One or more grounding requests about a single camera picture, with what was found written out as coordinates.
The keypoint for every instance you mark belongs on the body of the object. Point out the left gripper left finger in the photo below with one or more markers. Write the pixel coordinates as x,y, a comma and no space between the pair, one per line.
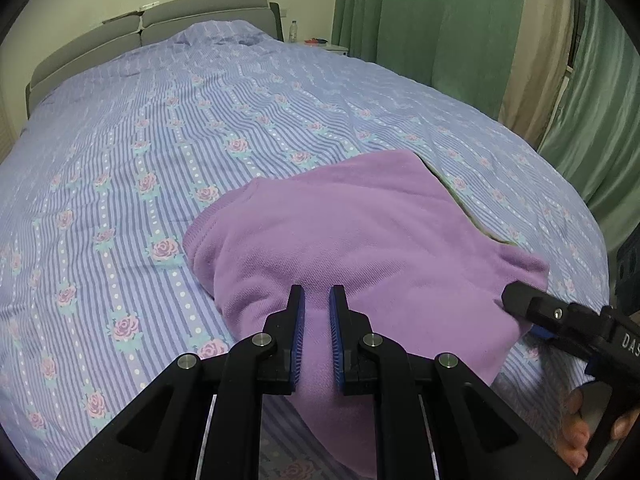
201,418

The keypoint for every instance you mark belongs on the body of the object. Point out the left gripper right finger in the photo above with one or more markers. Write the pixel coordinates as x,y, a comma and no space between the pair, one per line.
433,418

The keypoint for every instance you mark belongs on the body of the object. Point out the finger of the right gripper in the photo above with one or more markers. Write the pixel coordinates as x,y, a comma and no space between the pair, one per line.
568,326

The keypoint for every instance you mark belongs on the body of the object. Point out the purple sweatshirt green print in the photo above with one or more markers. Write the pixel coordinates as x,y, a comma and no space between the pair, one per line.
385,228

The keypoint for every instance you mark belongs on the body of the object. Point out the person's right hand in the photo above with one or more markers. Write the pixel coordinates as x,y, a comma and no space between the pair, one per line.
574,434

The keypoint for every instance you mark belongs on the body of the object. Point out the lilac floral striped bedspread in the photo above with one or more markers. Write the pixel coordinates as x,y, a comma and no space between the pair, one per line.
96,297

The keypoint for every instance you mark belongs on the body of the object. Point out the beige curtain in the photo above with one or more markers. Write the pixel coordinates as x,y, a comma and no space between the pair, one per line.
538,67

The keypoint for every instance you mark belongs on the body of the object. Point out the green curtain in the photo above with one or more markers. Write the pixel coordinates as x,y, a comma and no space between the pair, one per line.
465,48

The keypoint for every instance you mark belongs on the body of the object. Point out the white bedside table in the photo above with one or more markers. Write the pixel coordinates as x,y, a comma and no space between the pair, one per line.
325,46

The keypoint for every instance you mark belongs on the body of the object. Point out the grey upholstered headboard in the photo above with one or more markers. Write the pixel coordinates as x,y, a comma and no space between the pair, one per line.
141,28

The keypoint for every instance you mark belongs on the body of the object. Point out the clear plastic bottle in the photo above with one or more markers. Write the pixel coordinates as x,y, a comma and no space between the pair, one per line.
292,32

